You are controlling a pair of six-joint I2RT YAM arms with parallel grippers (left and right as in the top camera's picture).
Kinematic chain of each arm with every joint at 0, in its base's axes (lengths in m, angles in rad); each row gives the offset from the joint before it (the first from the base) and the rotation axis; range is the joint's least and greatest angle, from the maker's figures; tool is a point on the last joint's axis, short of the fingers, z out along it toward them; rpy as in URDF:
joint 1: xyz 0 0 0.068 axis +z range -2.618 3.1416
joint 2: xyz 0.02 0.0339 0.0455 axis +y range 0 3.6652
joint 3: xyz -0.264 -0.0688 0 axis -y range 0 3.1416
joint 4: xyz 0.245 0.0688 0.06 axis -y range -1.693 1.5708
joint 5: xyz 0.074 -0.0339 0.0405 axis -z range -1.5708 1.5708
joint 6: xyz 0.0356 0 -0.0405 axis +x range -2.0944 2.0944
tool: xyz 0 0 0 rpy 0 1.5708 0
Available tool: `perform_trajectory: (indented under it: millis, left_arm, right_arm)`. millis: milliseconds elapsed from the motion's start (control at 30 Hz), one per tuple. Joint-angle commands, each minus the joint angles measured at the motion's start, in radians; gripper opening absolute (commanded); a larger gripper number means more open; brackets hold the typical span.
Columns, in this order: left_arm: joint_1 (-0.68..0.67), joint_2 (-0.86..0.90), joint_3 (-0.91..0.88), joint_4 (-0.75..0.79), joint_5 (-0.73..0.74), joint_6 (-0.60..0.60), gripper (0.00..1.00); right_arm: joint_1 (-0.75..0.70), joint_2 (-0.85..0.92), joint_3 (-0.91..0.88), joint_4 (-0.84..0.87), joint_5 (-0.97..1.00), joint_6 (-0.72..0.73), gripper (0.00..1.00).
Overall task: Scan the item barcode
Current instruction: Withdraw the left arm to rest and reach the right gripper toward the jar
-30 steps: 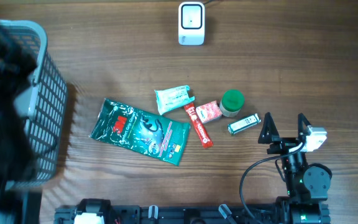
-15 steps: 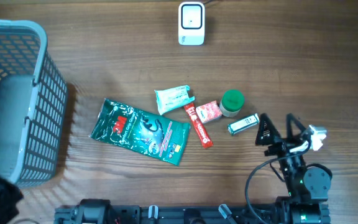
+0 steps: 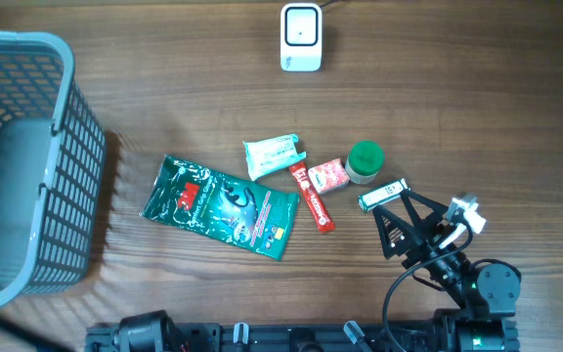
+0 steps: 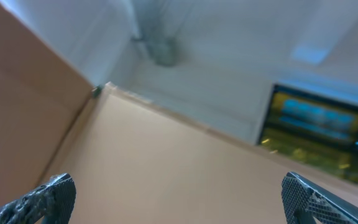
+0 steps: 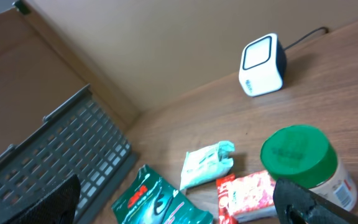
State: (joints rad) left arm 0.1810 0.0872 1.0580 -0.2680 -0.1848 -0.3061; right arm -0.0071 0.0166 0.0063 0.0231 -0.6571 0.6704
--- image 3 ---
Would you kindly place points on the red small carton box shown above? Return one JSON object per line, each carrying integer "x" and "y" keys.
{"x": 328, "y": 176}

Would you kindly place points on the green white small box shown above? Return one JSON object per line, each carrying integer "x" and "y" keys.
{"x": 383, "y": 194}

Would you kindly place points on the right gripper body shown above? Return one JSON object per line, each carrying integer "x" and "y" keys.
{"x": 427, "y": 248}

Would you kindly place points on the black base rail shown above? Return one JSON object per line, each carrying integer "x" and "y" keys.
{"x": 311, "y": 337}

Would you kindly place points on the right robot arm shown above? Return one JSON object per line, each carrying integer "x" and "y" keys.
{"x": 485, "y": 290}

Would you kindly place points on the teal tissue packet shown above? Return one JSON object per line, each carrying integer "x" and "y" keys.
{"x": 271, "y": 155}

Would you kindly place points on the white barcode scanner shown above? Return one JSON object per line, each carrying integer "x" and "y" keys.
{"x": 301, "y": 37}

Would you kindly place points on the red coffee stick sachet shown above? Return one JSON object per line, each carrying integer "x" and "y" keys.
{"x": 312, "y": 198}

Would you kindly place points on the grey plastic mesh basket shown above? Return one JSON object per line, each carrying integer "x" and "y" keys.
{"x": 52, "y": 158}

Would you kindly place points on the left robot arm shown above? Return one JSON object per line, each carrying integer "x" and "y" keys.
{"x": 154, "y": 331}

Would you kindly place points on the green glove package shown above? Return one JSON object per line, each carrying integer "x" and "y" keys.
{"x": 199, "y": 199}

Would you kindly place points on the green lid jar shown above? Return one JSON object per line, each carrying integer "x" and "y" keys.
{"x": 364, "y": 162}

